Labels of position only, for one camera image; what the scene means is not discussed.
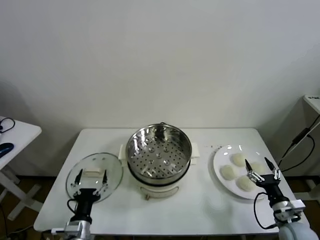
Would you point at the white steamed baozi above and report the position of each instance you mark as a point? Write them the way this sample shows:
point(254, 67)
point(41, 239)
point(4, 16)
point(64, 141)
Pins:
point(238, 159)
point(244, 183)
point(227, 172)
point(257, 167)

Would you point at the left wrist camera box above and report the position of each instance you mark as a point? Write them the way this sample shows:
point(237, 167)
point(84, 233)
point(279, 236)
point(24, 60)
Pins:
point(58, 231)

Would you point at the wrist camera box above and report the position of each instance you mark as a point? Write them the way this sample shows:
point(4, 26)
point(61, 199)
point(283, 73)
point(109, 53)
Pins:
point(58, 231)
point(298, 204)

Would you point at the large white plate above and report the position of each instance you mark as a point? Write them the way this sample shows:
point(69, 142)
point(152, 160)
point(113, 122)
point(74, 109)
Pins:
point(225, 157)

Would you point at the white side table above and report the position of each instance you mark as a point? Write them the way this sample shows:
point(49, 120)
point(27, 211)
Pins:
point(22, 132)

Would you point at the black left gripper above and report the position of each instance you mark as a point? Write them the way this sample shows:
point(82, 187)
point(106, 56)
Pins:
point(86, 197)

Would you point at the blue computer mouse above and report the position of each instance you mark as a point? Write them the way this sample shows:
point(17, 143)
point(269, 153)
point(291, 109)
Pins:
point(5, 148)

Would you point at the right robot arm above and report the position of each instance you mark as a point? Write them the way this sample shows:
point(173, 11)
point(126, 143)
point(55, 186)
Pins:
point(292, 230)

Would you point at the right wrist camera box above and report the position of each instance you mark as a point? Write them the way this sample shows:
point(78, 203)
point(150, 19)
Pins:
point(298, 204)

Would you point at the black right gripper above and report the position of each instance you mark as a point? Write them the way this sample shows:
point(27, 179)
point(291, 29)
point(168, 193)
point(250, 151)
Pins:
point(270, 181)

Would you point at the perforated steel steamer basket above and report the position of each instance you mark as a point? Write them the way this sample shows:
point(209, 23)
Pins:
point(140, 145)

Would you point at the scattered dark crumbs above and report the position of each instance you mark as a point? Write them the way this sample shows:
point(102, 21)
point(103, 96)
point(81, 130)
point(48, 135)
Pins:
point(211, 145)

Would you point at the white electric cooking pot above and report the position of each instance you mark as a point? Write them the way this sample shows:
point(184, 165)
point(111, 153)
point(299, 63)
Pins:
point(160, 190)

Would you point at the round glass pot lid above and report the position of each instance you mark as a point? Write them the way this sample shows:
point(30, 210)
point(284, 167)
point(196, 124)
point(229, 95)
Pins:
point(100, 160)

